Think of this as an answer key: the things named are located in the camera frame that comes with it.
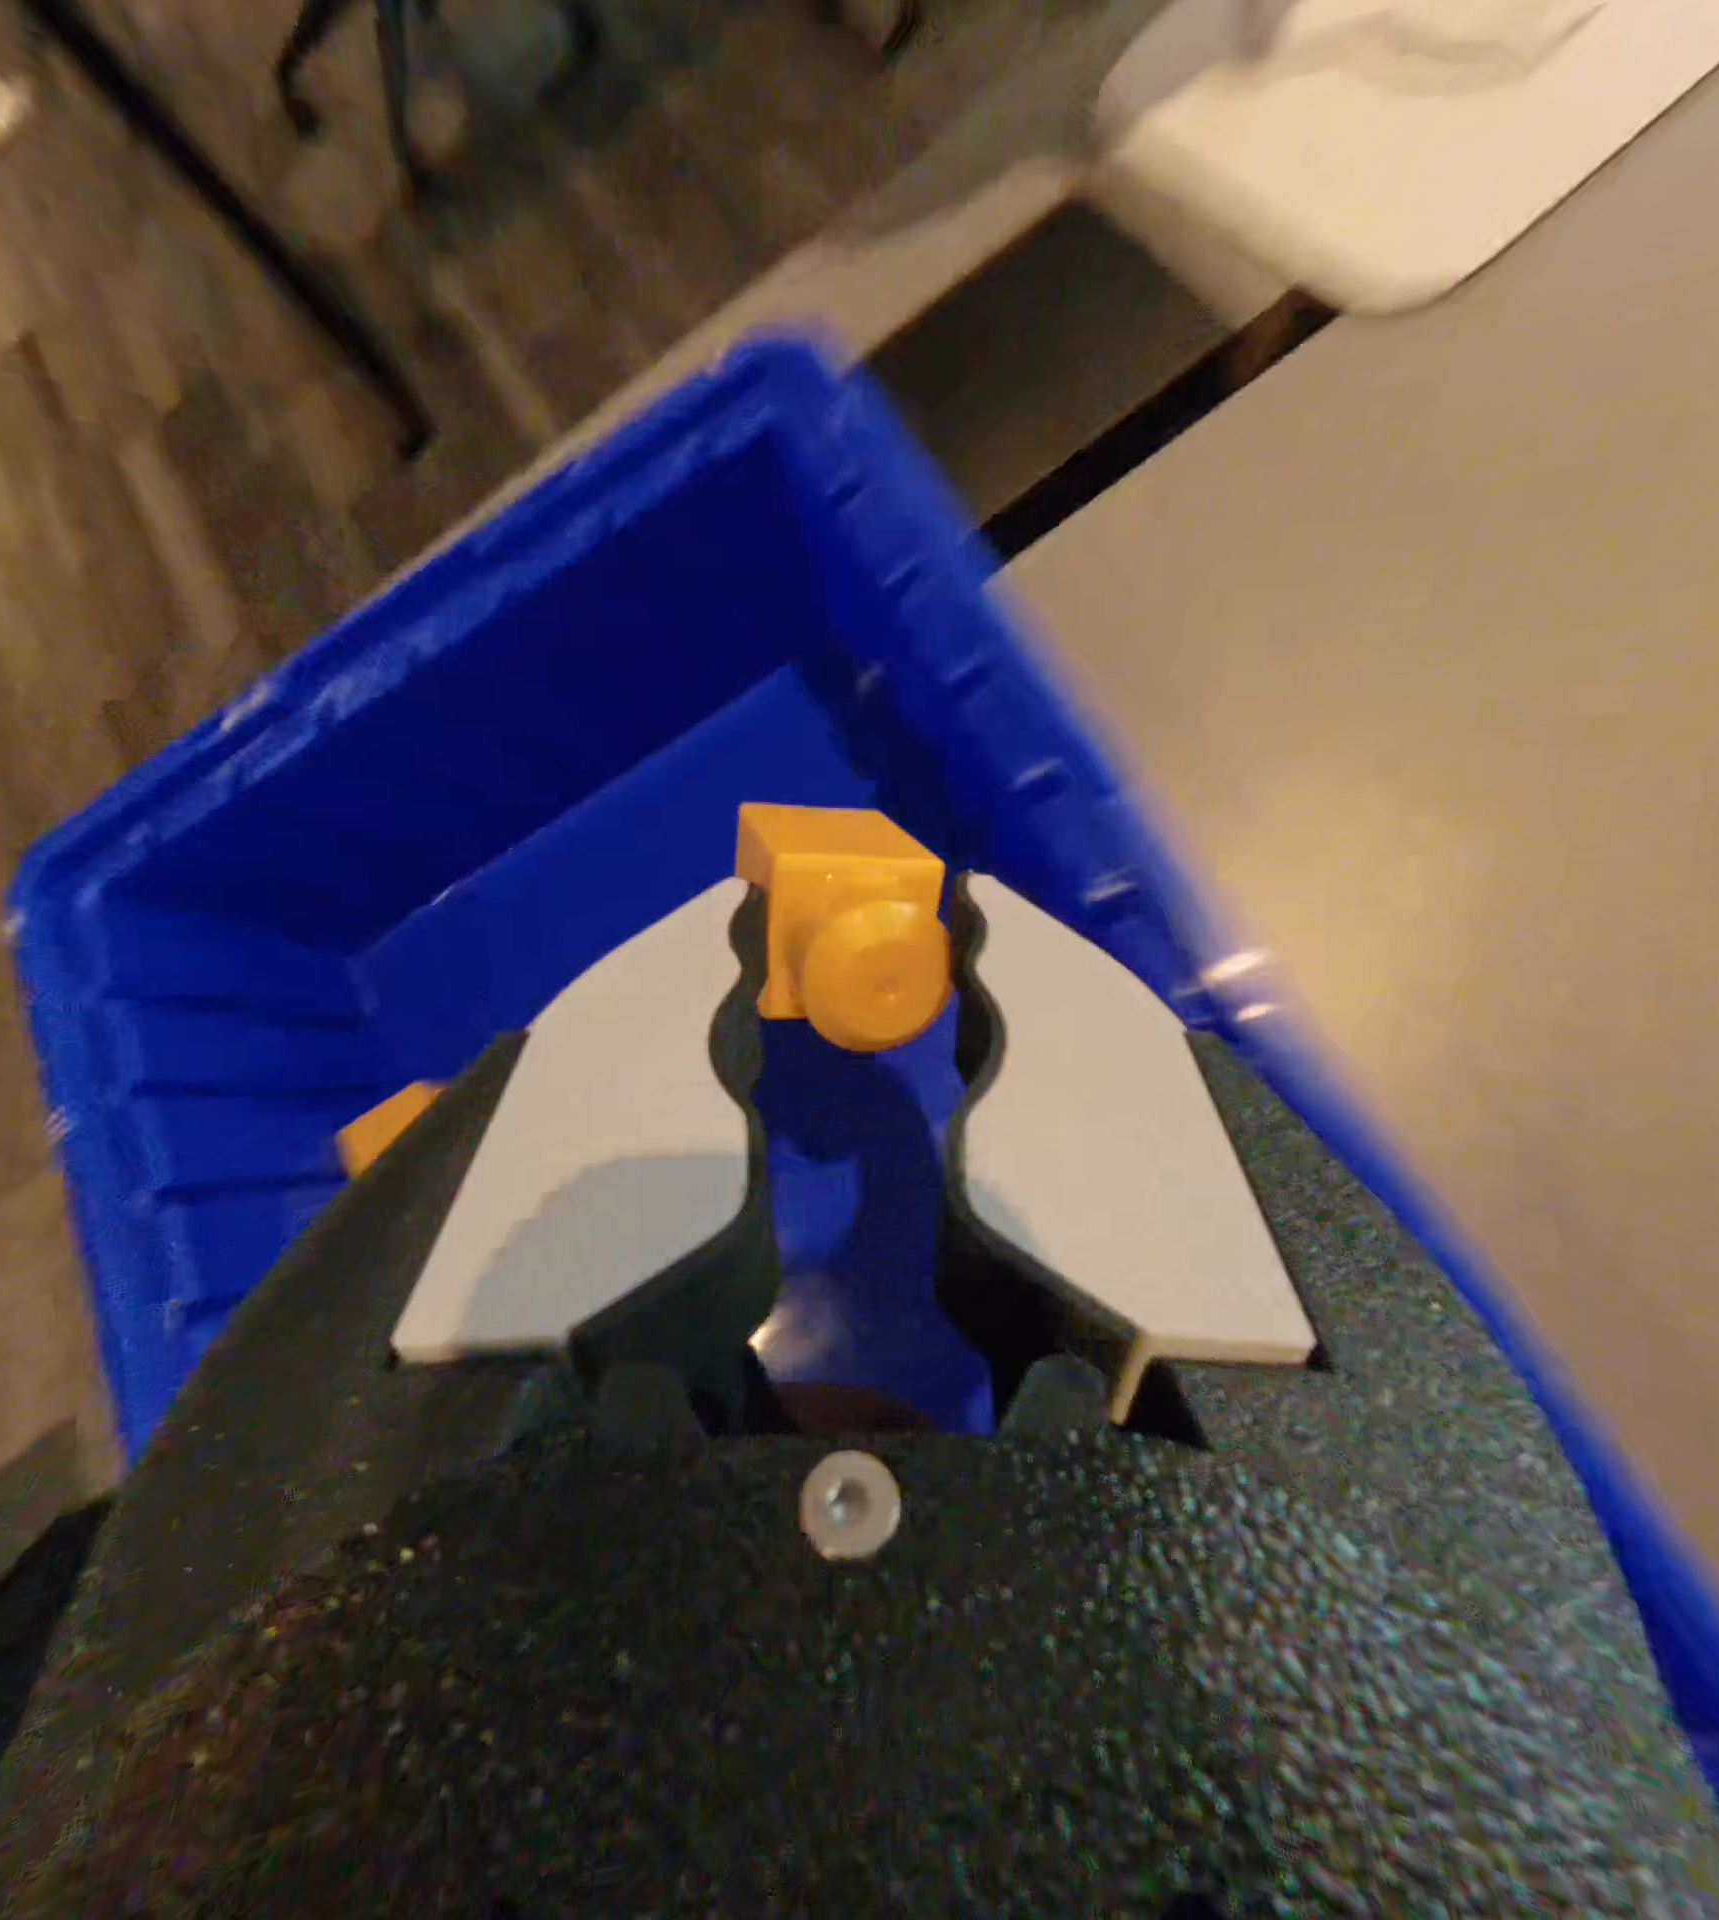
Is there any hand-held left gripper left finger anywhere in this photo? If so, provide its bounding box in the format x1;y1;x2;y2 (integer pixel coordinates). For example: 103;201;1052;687
393;875;778;1368

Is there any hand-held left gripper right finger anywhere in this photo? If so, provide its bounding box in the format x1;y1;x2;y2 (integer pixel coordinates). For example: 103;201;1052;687
942;870;1318;1428

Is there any yellow one-stud block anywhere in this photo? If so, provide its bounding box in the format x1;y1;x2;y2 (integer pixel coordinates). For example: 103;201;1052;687
734;801;952;1052
335;1080;445;1179

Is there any blue ribbed plastic bin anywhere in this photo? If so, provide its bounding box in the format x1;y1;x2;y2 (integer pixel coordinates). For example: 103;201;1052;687
5;322;1719;1920

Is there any white stand base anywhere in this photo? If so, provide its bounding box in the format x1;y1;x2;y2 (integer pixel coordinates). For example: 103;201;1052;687
1100;0;1719;318

